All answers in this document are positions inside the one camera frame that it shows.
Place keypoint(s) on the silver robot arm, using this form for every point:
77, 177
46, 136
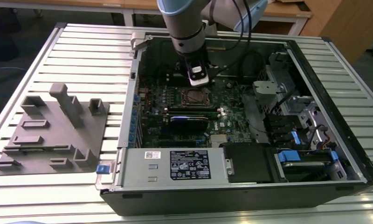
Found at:
183, 30

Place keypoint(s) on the CPU socket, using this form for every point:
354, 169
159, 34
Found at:
202, 106

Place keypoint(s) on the black plastic bay cover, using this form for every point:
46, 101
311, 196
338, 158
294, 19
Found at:
249, 163

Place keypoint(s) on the black graphics card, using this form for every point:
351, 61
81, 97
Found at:
190, 127

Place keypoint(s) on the green motherboard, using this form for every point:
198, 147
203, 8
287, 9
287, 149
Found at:
234, 127

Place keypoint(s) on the silver chipset heatsink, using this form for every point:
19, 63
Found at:
219, 138

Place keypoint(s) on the black plastic disk bay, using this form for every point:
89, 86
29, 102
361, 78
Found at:
281, 126

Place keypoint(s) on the grey power supply unit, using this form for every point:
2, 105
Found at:
137, 163

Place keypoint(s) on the wooden cabinet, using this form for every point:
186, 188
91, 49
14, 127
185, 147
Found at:
346, 23

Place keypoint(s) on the hard disk in blue carrier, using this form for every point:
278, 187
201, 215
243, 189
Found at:
287, 155

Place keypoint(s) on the grey parts rack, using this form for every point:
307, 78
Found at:
59, 140

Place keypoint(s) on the small blue plastic clip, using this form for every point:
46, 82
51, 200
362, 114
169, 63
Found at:
103, 169

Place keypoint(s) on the black PC case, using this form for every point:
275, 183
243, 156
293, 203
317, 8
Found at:
206, 200

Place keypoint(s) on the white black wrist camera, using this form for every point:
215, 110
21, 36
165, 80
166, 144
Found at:
199, 74

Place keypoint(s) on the grey case hinge bracket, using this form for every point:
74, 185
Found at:
138, 38

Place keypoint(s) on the wooden desk white frame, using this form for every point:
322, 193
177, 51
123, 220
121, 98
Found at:
50, 3
286, 14

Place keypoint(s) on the blue plastic disk rail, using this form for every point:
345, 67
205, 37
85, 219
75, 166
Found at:
295, 137

